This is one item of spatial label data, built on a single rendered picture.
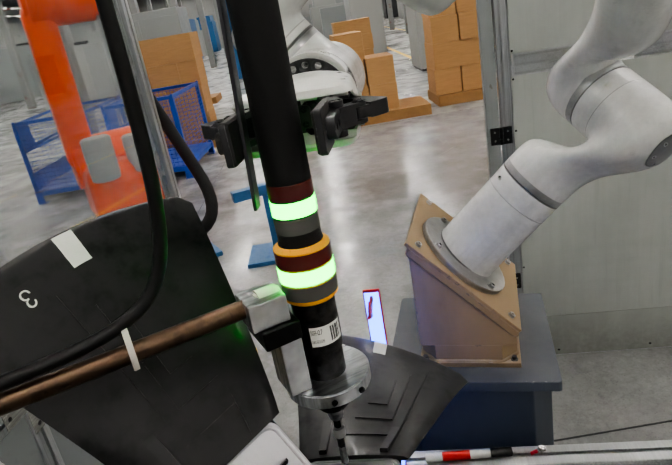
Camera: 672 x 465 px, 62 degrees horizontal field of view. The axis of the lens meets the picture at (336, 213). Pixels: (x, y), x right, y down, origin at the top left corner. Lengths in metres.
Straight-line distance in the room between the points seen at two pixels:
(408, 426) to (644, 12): 0.58
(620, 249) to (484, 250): 1.54
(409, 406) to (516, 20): 1.75
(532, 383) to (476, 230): 0.28
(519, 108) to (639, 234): 0.71
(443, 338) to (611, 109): 0.48
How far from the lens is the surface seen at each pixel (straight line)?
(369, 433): 0.60
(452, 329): 1.06
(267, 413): 0.47
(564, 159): 0.97
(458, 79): 8.57
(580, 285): 2.56
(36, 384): 0.41
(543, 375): 1.08
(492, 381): 1.07
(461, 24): 8.50
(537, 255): 2.46
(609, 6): 0.86
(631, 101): 0.96
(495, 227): 1.01
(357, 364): 0.48
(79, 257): 0.51
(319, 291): 0.42
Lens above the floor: 1.58
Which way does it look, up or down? 20 degrees down
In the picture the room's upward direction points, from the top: 10 degrees counter-clockwise
